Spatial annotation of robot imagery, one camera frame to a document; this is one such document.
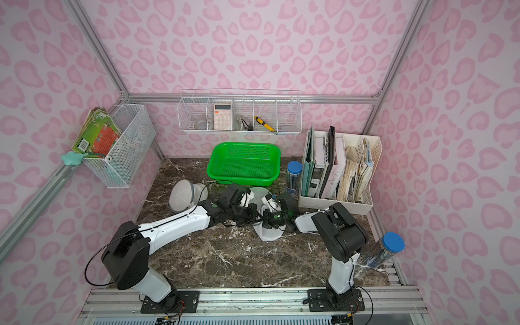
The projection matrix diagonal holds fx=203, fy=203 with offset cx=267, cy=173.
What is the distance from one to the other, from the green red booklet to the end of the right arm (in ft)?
2.00

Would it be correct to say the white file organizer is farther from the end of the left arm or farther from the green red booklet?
the green red booklet

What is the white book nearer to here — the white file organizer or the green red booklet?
the white file organizer

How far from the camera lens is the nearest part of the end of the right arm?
2.68 ft

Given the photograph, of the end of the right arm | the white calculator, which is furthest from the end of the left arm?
the white calculator

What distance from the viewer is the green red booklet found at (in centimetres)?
68
